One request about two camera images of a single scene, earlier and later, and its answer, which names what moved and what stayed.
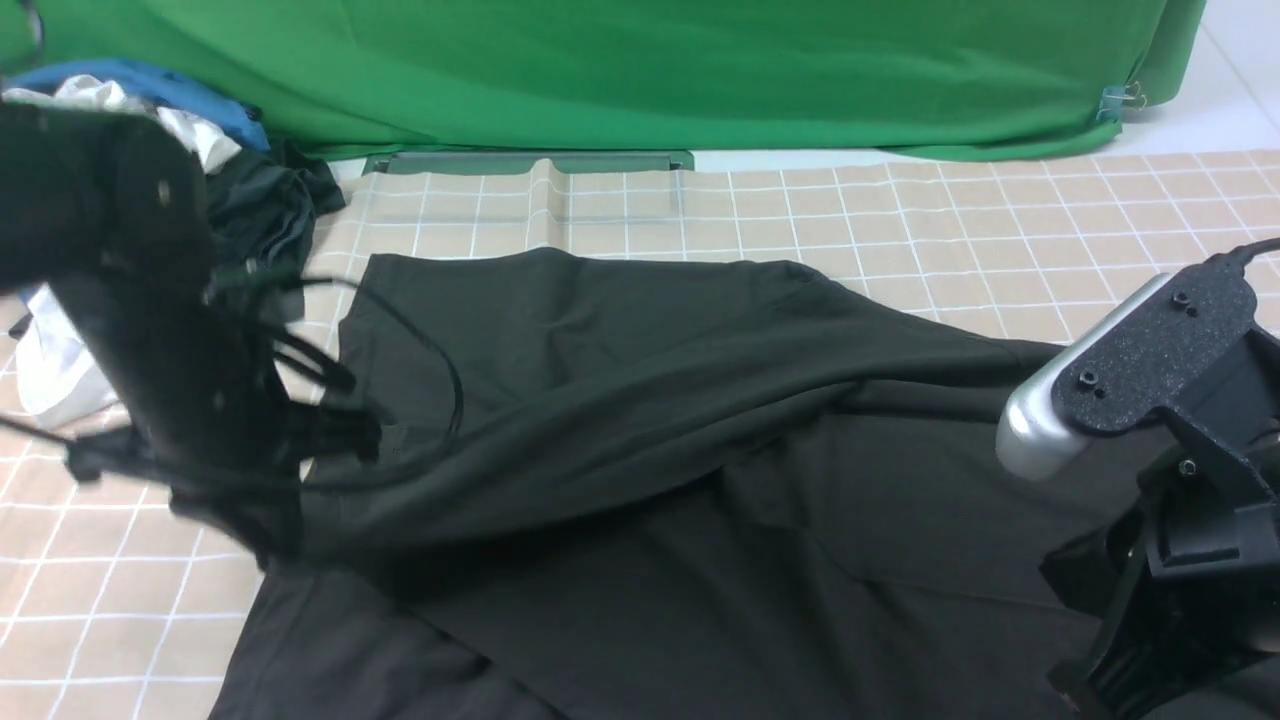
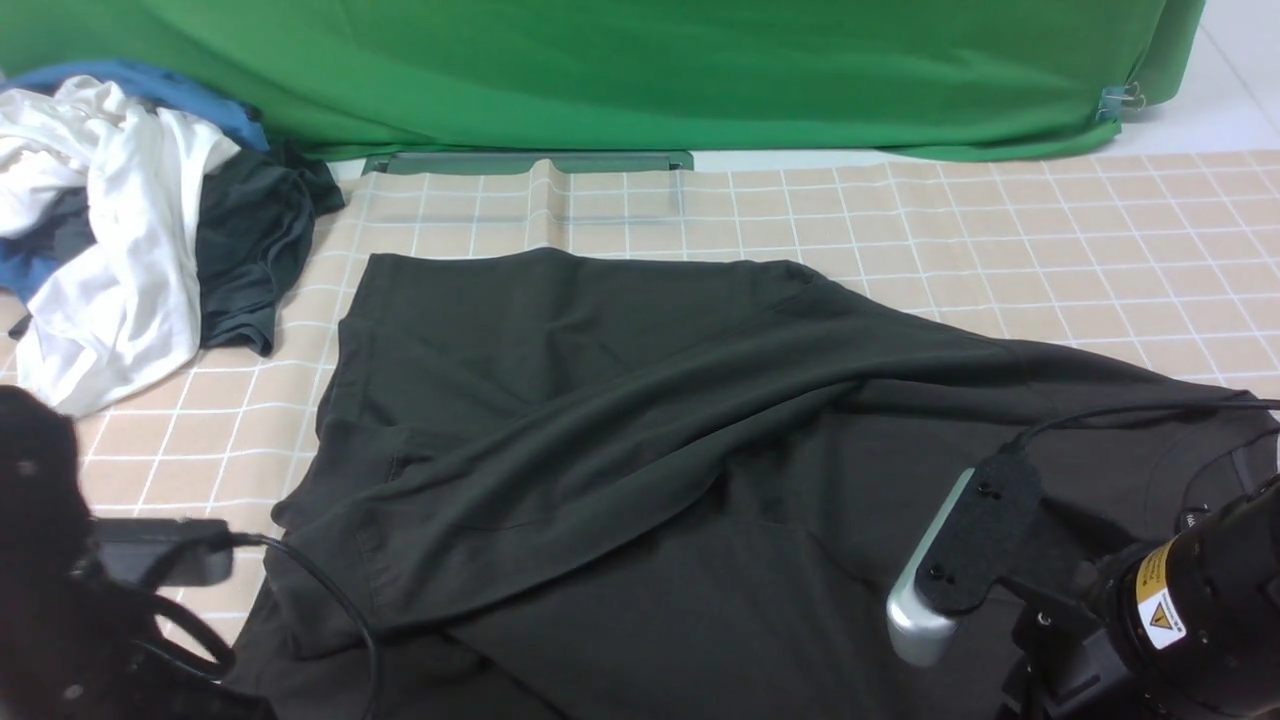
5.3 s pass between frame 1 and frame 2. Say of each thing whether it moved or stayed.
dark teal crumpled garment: stayed
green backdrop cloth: stayed
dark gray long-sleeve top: stayed
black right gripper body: moved
